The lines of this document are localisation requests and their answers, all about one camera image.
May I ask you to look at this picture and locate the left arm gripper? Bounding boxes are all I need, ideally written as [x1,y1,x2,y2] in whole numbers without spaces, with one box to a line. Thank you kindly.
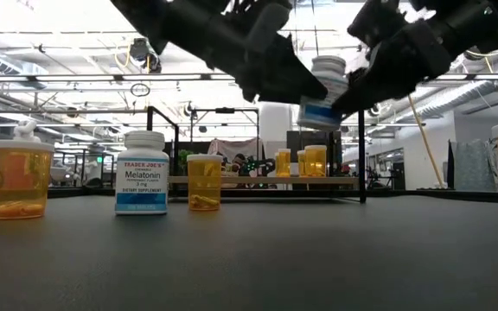
[169,0,329,105]

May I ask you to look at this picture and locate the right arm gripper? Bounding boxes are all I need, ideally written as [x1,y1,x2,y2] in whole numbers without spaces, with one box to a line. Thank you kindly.
[331,0,498,116]

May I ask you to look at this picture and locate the white melatonin supplement bottle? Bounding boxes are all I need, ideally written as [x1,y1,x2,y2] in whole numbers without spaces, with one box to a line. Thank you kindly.
[114,130,171,216]
[296,54,349,132]

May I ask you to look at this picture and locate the amber bottles on shelf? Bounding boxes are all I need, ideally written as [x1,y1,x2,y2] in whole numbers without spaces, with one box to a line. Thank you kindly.
[286,130,344,178]

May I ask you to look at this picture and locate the wooden shelf black metal legs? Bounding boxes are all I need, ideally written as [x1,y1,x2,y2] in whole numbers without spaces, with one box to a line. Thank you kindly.
[146,105,367,204]

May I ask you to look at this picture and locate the pale pink hanging cloth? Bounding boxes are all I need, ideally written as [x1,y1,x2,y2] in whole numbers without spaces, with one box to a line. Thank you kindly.
[207,138,264,164]

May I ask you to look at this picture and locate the person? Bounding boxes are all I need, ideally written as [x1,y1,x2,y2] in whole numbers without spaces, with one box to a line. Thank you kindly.
[230,152,248,176]

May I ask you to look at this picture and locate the small green background plant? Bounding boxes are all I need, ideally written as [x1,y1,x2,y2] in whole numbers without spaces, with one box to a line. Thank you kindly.
[176,149,189,176]

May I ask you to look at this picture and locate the grey patterned curtain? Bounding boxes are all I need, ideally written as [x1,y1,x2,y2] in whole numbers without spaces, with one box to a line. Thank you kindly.
[447,138,498,193]

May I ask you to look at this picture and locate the black table mat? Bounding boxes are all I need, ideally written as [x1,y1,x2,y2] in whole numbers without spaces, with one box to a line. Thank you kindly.
[0,194,498,311]

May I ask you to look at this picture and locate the long LED light bar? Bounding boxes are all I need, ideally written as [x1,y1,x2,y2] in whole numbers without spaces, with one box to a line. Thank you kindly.
[0,73,498,84]

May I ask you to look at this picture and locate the silver flexible air duct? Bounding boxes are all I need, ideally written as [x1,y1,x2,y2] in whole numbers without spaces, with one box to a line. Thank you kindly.
[398,64,498,123]

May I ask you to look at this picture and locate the hanging yellow cable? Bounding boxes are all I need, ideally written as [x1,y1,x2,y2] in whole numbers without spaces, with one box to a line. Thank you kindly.
[407,94,446,189]

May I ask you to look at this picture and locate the black ceiling cable reel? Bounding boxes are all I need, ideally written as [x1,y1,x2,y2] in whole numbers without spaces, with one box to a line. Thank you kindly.
[114,36,163,74]

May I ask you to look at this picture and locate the black hanging cable loop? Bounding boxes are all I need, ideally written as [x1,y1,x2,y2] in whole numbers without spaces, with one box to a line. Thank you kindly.
[129,81,151,98]

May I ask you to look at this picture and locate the black metal rig frame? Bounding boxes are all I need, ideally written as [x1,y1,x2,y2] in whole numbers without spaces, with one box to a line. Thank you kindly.
[0,0,498,204]

